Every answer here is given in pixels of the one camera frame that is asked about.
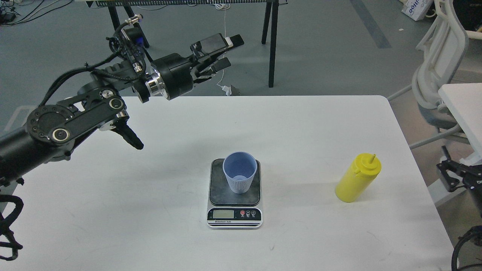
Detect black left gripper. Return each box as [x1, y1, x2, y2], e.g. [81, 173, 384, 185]
[145, 33, 244, 100]

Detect blue plastic cup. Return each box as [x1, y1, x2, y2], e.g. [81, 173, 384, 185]
[222, 151, 258, 194]

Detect yellow squeeze bottle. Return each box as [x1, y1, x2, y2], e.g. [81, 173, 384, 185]
[335, 153, 382, 202]

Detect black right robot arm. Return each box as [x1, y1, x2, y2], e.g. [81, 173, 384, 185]
[436, 146, 482, 271]

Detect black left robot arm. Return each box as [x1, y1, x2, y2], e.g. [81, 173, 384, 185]
[1, 14, 244, 187]

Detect digital kitchen scale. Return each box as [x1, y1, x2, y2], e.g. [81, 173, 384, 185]
[206, 158, 263, 230]

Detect black trestle table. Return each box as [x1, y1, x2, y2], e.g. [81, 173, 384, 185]
[81, 0, 286, 88]

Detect white cardboard box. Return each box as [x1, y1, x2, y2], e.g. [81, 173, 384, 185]
[400, 0, 434, 21]

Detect white office chair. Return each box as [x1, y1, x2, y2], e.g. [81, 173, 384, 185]
[387, 0, 481, 149]

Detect white hanging cable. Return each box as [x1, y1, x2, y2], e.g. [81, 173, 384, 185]
[215, 3, 231, 96]

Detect black floor cables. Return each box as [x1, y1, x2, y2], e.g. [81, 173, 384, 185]
[0, 0, 74, 26]

